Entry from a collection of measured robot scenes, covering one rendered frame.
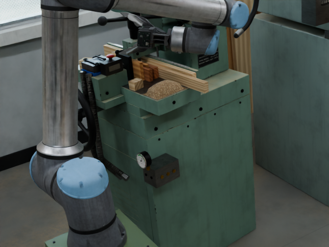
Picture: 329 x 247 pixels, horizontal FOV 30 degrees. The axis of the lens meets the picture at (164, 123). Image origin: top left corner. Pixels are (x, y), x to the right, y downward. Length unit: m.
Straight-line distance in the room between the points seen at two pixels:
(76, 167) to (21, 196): 1.75
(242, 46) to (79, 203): 2.41
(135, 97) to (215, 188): 0.64
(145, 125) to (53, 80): 0.57
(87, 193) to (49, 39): 0.47
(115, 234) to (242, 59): 2.34
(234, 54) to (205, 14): 2.06
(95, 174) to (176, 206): 0.83
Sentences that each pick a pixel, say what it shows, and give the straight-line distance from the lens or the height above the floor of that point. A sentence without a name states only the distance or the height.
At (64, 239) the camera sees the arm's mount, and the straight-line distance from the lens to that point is 2.05.
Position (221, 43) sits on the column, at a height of 0.93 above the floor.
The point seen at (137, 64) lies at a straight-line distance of 2.41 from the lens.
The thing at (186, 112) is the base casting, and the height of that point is 0.75.
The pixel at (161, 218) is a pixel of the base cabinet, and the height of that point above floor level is 0.33.
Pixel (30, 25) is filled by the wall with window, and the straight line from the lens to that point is 3.68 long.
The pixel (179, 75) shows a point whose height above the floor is 0.94.
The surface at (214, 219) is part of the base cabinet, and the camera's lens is 2.80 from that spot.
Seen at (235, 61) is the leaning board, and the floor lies 0.39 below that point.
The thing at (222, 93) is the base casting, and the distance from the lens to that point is 2.58.
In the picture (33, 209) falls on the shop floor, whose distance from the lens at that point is 3.45.
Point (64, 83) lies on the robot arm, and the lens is 1.89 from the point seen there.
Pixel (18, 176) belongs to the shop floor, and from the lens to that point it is 3.81.
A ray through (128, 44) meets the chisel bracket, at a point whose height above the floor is 1.02.
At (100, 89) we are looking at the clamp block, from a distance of 2.34.
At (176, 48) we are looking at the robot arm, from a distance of 2.21.
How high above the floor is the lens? 1.76
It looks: 25 degrees down
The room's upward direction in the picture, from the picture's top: 6 degrees counter-clockwise
